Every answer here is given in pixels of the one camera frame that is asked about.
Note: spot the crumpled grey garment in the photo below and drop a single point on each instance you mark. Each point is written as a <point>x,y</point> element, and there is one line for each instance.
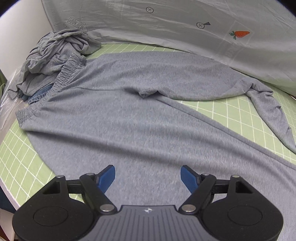
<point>53,52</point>

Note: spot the grey pants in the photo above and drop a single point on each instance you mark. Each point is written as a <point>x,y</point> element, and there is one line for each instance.
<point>138,127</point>

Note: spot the grey printed bed sheet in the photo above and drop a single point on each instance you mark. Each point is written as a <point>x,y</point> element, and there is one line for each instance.
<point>161,30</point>

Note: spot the blue denim garment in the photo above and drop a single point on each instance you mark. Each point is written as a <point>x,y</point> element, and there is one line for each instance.
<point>39,94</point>

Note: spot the green cloth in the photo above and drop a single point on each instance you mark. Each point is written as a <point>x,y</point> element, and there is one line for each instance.
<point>1,88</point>

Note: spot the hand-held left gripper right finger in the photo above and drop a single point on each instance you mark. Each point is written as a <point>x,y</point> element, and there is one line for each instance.
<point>189,178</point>

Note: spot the dark blue cloth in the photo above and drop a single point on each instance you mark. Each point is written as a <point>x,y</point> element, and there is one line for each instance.
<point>7,199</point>

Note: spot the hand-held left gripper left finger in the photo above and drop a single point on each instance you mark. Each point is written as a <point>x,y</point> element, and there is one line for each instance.
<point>106,178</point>

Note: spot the clear plastic bag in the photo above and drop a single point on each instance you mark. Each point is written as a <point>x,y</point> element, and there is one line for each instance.
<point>7,111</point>

